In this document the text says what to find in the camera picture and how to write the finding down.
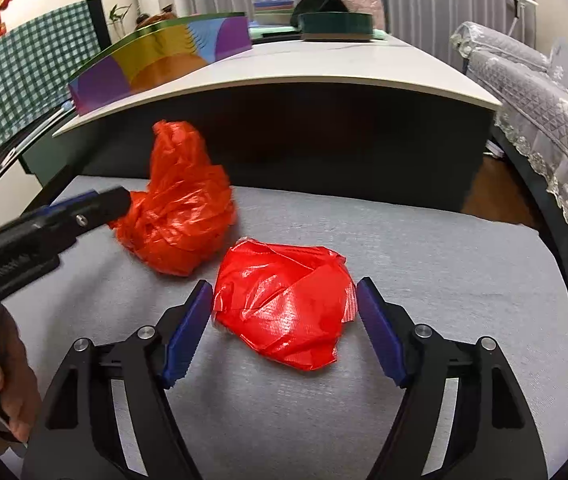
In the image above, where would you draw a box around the white marble table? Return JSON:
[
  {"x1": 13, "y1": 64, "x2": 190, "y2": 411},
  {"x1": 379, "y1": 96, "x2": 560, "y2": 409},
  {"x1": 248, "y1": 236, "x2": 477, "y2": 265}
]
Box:
[{"x1": 53, "y1": 35, "x2": 502, "y2": 211}]

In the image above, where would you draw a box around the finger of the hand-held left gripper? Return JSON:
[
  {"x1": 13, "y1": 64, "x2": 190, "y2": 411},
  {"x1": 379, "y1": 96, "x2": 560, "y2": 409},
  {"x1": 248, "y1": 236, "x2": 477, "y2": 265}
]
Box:
[
  {"x1": 29, "y1": 186, "x2": 132, "y2": 256},
  {"x1": 0, "y1": 189, "x2": 100, "y2": 246}
]

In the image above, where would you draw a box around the black television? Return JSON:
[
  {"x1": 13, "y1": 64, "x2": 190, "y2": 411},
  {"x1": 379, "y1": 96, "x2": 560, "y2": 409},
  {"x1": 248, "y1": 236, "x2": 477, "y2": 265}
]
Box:
[{"x1": 86, "y1": 0, "x2": 112, "y2": 46}]

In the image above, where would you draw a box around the grey quilted sofa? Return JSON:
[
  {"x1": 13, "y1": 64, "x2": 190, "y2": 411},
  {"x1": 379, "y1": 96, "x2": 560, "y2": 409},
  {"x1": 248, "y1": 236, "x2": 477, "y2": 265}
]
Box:
[{"x1": 450, "y1": 21, "x2": 568, "y2": 306}]

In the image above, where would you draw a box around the grey pleated curtain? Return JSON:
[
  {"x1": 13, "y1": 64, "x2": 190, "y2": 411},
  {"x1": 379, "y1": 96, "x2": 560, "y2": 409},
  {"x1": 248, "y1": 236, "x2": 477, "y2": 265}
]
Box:
[{"x1": 166, "y1": 0, "x2": 535, "y2": 56}]

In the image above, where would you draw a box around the dark green tin lid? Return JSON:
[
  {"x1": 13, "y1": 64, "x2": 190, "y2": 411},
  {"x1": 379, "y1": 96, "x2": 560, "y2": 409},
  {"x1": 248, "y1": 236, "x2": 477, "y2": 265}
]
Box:
[{"x1": 291, "y1": 0, "x2": 350, "y2": 26}]

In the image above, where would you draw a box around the multicoloured cardboard box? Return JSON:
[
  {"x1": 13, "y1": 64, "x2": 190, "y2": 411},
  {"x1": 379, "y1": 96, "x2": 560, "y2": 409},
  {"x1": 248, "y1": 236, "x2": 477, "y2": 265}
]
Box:
[{"x1": 68, "y1": 12, "x2": 254, "y2": 117}]

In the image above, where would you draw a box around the green checked cloth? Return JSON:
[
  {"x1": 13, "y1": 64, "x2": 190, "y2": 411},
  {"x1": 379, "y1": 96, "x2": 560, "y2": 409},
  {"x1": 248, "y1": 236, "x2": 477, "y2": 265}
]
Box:
[{"x1": 0, "y1": 1, "x2": 102, "y2": 153}]

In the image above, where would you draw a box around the person's left hand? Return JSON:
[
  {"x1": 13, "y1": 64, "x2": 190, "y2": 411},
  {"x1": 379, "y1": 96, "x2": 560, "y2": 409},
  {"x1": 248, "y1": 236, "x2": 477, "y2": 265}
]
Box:
[{"x1": 0, "y1": 305, "x2": 42, "y2": 443}]

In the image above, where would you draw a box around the orange-red plastic bag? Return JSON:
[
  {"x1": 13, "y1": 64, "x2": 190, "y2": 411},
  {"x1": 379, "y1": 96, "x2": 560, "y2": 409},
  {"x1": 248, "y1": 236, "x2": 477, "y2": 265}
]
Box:
[{"x1": 110, "y1": 120, "x2": 237, "y2": 277}]

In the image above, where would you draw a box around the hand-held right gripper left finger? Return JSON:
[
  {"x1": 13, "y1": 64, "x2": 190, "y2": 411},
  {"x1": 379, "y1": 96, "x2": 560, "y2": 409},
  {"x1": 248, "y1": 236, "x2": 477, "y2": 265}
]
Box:
[{"x1": 20, "y1": 280, "x2": 215, "y2": 480}]

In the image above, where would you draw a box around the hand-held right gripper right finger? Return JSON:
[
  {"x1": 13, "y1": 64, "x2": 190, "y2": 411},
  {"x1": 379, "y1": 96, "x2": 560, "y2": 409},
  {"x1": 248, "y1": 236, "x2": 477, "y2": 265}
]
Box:
[{"x1": 355, "y1": 276, "x2": 550, "y2": 480}]

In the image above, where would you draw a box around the green potted plant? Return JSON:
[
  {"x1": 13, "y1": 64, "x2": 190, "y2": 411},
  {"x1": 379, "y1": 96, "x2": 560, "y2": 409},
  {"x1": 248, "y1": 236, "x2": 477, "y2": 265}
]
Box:
[{"x1": 109, "y1": 4, "x2": 132, "y2": 36}]

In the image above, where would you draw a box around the smooth red plastic bag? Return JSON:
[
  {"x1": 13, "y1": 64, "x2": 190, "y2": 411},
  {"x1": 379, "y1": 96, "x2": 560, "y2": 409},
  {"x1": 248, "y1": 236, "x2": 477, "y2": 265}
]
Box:
[{"x1": 211, "y1": 237, "x2": 357, "y2": 372}]

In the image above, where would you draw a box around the dark green round tin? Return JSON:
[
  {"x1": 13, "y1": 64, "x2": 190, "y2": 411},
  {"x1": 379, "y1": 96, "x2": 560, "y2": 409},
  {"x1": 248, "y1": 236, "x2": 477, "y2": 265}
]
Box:
[{"x1": 298, "y1": 11, "x2": 375, "y2": 42}]

